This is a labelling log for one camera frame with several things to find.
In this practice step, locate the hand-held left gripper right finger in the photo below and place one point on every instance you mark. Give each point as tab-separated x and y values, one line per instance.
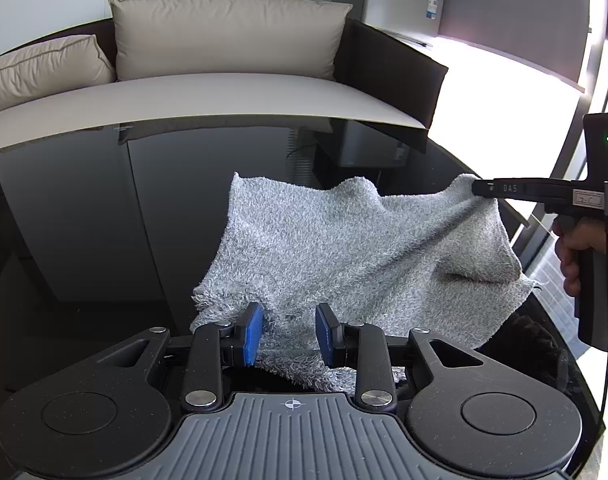
327	336

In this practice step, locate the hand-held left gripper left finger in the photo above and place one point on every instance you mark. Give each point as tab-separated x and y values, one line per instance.
253	336

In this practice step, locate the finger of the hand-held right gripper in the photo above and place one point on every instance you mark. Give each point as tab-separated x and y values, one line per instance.
484	188

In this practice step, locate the grey terry towel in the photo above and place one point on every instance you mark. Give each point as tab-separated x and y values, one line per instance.
334	250

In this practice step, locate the person's right hand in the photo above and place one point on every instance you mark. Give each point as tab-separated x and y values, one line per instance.
569	250

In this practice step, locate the silver mini fridge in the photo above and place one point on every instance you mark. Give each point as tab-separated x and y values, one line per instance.
384	5

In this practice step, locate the dark brown sofa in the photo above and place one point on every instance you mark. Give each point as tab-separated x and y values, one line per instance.
209	95

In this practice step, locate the large beige cushion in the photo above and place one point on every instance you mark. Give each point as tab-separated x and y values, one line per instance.
224	35

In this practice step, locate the small beige cushion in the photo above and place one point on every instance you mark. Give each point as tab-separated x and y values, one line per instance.
39	70

